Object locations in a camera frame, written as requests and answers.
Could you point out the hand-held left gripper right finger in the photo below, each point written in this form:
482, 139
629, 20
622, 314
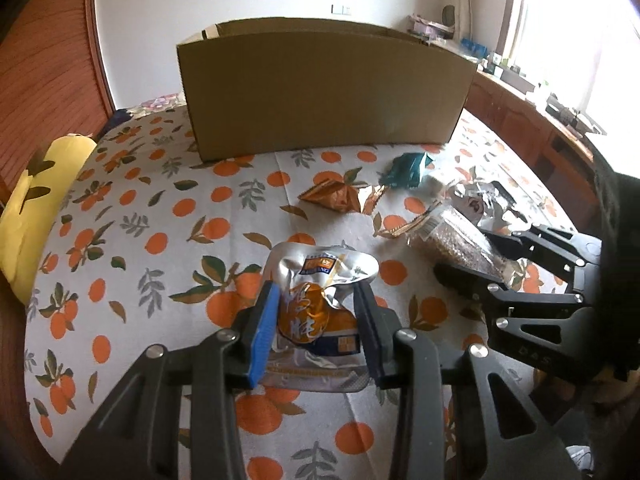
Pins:
367, 340

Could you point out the floral pillow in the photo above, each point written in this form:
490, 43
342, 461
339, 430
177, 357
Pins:
155, 102

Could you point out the crumpled silver snack packet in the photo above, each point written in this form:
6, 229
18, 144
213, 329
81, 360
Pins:
480, 202

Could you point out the orange fruit print tablecloth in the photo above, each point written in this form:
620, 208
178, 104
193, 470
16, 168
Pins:
150, 210

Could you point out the stack of tissue boxes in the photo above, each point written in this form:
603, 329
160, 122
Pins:
427, 27

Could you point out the wooden low cabinet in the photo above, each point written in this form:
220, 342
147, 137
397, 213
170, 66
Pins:
520, 120

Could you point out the teal snack packet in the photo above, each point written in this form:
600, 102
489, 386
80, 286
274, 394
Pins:
407, 170

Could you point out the bronze foil snack packet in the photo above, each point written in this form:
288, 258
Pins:
335, 197

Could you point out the clear brown granule snack packet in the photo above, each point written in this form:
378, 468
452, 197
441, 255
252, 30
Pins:
450, 237

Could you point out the yellow plush toy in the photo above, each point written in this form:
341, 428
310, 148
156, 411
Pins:
35, 220

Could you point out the black electronic device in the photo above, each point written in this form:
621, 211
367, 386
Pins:
565, 110

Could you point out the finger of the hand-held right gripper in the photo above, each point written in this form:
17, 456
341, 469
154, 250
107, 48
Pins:
560, 250
465, 282

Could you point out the brown cardboard box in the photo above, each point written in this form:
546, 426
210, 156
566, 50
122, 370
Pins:
325, 100

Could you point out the wooden slatted wardrobe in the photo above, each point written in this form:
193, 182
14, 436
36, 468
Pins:
50, 60

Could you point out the small round mirror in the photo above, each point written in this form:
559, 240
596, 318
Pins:
449, 16

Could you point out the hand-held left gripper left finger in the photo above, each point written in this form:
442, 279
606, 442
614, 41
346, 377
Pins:
265, 340

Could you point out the blue bottles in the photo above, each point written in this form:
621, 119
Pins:
474, 47

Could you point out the white wall switch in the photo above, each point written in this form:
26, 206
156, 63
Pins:
341, 9

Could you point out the silver orange snack packet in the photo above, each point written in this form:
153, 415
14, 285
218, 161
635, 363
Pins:
320, 270

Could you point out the wooden framed window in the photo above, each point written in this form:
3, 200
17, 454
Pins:
575, 35

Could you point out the dark blue cloth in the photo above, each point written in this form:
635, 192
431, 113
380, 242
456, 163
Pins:
117, 120

